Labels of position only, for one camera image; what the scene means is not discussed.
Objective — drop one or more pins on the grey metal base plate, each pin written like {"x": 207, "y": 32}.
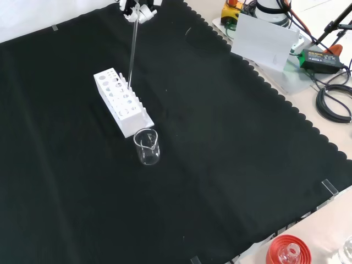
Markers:
{"x": 297, "y": 82}

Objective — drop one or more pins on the clear cloth clip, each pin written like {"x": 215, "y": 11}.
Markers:
{"x": 330, "y": 187}
{"x": 195, "y": 260}

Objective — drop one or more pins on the clear glass rod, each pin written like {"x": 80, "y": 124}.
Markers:
{"x": 132, "y": 49}

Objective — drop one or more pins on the black power adapter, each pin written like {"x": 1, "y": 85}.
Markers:
{"x": 319, "y": 59}

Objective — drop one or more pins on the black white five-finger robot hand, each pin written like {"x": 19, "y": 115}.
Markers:
{"x": 143, "y": 13}

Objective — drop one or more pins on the black scalloped bench cloth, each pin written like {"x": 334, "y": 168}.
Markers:
{"x": 220, "y": 137}

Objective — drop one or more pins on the small clear glass flask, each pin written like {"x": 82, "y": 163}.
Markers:
{"x": 288, "y": 257}

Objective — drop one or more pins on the black tripod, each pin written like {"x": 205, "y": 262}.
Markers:
{"x": 330, "y": 27}

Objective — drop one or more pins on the orange tripod part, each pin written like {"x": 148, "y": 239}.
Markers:
{"x": 336, "y": 49}

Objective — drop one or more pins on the pale board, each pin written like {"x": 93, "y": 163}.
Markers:
{"x": 261, "y": 41}

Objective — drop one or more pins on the small clear glass beaker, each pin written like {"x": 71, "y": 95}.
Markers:
{"x": 148, "y": 156}

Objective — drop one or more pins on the clear glass vessel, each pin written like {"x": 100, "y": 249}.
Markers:
{"x": 347, "y": 250}

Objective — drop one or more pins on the white test tube rack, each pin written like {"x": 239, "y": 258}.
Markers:
{"x": 129, "y": 118}

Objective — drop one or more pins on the yellow stop button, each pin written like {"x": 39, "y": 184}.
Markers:
{"x": 228, "y": 15}

